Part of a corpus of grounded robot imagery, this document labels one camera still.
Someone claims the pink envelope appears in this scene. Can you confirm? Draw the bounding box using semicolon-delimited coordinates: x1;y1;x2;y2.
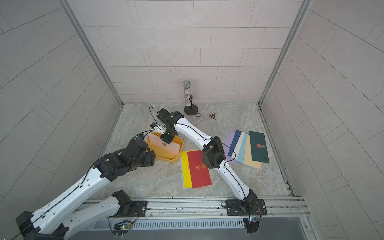
147;133;181;159

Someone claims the yellow storage tray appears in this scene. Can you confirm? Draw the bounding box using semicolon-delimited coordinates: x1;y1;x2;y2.
147;133;184;163

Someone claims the yellow envelope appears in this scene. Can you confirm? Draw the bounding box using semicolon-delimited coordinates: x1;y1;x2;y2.
182;150;199;189

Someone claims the red envelope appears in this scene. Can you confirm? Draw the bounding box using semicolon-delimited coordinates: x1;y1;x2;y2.
187;151;212;189

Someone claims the light green envelope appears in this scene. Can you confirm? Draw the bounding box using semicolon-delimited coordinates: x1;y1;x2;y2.
180;152;184;188

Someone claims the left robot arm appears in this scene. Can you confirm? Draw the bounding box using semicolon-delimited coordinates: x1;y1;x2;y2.
16;139;156;240

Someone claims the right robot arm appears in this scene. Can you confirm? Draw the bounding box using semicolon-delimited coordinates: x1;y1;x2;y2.
153;108;258;214

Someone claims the purple envelope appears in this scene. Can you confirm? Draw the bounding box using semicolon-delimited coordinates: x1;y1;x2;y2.
223;131;235;161

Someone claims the navy blue envelope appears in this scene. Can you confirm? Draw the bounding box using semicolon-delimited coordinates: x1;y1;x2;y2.
228;130;242;157

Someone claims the white envelope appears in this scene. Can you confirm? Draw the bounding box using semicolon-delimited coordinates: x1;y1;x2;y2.
232;132;245;160

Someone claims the left circuit board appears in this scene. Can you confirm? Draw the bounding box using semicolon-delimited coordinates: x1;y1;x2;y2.
112;221;134;236

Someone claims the circuit board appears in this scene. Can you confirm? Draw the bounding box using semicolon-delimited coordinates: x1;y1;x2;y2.
112;221;134;236
243;218;260;234

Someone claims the light blue envelope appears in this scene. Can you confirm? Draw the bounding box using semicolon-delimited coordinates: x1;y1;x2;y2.
237;134;248;164

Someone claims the tan envelope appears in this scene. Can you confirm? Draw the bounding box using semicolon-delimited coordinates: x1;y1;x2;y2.
243;134;262;170

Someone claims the dark green envelope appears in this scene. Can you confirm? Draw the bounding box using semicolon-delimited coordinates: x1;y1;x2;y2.
249;131;270;164

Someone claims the right circuit board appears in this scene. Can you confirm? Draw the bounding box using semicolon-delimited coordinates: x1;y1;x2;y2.
243;218;260;234

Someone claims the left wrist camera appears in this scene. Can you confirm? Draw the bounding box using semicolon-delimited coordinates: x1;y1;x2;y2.
134;133;145;141

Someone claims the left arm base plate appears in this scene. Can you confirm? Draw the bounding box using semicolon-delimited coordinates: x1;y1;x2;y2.
113;201;149;218

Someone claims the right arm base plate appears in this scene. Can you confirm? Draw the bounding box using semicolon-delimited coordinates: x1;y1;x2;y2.
224;199;268;216

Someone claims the aluminium mounting rail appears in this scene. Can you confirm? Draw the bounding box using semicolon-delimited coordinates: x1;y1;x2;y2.
74;196;310;221

